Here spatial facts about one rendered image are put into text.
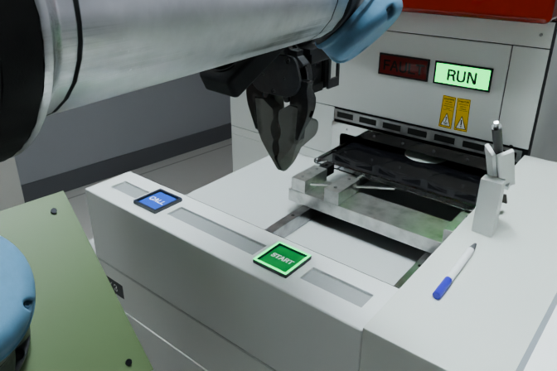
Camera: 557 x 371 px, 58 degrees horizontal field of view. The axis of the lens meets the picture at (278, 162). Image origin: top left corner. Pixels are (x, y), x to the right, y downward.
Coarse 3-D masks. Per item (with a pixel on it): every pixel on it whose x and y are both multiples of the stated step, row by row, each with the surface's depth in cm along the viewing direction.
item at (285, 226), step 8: (352, 176) 117; (360, 184) 118; (304, 208) 103; (288, 216) 100; (296, 216) 100; (304, 216) 102; (312, 216) 105; (272, 224) 97; (280, 224) 97; (288, 224) 98; (296, 224) 100; (272, 232) 95; (280, 232) 97; (288, 232) 99
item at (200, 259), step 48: (96, 192) 85; (144, 192) 86; (96, 240) 90; (144, 240) 79; (192, 240) 72; (240, 240) 72; (192, 288) 75; (240, 288) 67; (288, 288) 62; (336, 288) 62; (384, 288) 62; (240, 336) 71; (288, 336) 64; (336, 336) 58
